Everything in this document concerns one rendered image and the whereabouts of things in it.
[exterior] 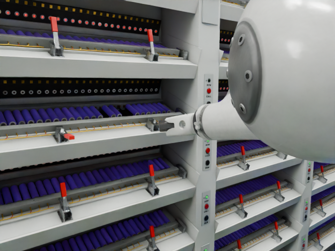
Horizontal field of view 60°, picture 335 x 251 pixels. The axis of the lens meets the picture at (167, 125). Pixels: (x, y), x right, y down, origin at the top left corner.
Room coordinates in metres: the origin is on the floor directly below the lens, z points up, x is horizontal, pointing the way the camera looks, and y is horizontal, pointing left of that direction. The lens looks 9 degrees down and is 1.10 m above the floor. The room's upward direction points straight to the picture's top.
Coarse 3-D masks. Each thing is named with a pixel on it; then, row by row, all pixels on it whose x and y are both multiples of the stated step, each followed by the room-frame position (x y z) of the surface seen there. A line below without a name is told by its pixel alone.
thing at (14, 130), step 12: (84, 120) 0.76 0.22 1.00; (96, 120) 0.78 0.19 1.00; (108, 120) 0.79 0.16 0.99; (120, 120) 0.81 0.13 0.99; (132, 120) 0.84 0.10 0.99; (144, 120) 0.86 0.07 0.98; (156, 120) 0.89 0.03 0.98; (0, 132) 0.64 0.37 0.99; (12, 132) 0.65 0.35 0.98; (24, 132) 0.67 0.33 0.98; (36, 132) 0.68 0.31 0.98; (72, 132) 0.72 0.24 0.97
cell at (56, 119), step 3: (48, 108) 0.79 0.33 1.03; (48, 111) 0.78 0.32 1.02; (51, 111) 0.78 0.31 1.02; (48, 114) 0.78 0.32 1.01; (51, 114) 0.77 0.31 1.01; (54, 114) 0.77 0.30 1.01; (51, 117) 0.76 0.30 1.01; (54, 117) 0.75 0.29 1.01; (57, 117) 0.76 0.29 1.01; (51, 120) 0.76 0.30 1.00; (54, 120) 0.75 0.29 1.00; (57, 120) 0.75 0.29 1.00
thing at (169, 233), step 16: (160, 208) 1.03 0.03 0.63; (176, 208) 1.01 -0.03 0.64; (112, 224) 0.91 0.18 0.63; (128, 224) 0.92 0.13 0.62; (144, 224) 0.94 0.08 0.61; (160, 224) 0.95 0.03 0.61; (176, 224) 0.96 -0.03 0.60; (192, 224) 0.94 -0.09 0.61; (64, 240) 0.81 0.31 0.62; (80, 240) 0.82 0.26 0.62; (96, 240) 0.83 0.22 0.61; (112, 240) 0.86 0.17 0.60; (128, 240) 0.85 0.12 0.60; (144, 240) 0.89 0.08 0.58; (160, 240) 0.90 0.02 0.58; (176, 240) 0.92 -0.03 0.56; (192, 240) 0.93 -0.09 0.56
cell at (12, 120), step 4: (4, 112) 0.73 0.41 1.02; (8, 112) 0.73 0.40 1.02; (4, 116) 0.72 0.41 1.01; (8, 116) 0.71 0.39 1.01; (12, 116) 0.71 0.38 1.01; (8, 120) 0.69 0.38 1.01; (12, 120) 0.69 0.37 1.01; (8, 124) 0.69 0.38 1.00; (12, 124) 0.69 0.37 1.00; (16, 124) 0.70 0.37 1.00
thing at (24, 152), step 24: (72, 96) 0.86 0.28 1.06; (96, 96) 0.90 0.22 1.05; (120, 96) 0.95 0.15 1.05; (144, 96) 1.01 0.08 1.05; (168, 96) 1.05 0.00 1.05; (0, 144) 0.62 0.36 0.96; (24, 144) 0.64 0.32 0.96; (48, 144) 0.66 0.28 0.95; (72, 144) 0.69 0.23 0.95; (96, 144) 0.73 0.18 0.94; (120, 144) 0.77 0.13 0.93; (144, 144) 0.82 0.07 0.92; (0, 168) 0.60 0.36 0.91
